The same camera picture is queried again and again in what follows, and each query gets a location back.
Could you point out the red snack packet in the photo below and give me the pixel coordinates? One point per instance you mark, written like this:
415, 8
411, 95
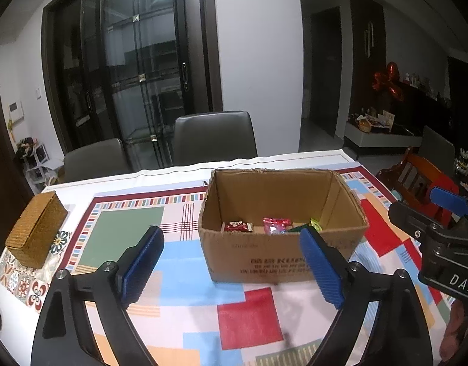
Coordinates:
237, 227

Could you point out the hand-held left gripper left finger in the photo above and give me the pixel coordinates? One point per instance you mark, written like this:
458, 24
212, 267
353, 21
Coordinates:
142, 267

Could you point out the pink snack packet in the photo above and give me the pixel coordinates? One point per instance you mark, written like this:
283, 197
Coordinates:
276, 225

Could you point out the colourful patchwork table cover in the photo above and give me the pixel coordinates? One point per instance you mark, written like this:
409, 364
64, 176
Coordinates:
188, 305

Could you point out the white side table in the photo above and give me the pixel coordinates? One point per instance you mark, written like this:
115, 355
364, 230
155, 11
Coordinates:
379, 139

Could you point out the dark green snack packet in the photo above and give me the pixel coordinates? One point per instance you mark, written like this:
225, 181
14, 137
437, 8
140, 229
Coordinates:
297, 228

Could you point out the person's right hand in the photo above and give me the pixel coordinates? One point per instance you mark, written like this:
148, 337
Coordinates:
461, 331

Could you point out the white wall intercom panel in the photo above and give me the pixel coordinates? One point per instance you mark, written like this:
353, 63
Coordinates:
15, 110

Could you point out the floral patterned mat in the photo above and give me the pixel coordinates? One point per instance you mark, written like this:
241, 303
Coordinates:
27, 286

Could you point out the red cloth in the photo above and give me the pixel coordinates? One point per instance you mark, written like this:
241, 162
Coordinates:
445, 183

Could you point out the small green candy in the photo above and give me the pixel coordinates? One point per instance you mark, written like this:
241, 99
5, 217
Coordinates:
316, 224

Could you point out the woven wicker box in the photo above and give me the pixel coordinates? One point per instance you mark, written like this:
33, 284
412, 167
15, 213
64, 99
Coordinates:
37, 228

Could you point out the glass sliding door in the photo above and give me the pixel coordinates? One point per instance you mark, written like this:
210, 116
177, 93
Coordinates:
134, 76

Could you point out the white shelf rack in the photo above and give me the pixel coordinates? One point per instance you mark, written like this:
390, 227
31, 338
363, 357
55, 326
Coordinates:
37, 164

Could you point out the grey dining chair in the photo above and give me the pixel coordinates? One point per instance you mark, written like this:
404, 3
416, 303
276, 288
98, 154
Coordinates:
96, 160
438, 148
214, 137

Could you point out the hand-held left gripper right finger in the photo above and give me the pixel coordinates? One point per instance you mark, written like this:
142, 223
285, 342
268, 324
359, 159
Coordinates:
321, 267

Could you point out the red balloons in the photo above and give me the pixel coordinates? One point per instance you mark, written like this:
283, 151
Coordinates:
388, 80

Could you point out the brown cardboard box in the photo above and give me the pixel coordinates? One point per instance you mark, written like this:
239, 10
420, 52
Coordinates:
256, 259

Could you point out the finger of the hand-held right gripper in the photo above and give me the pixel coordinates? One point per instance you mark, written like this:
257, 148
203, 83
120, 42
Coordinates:
413, 221
449, 200

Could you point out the wooden chair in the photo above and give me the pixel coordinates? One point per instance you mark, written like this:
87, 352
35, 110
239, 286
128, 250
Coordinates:
403, 177

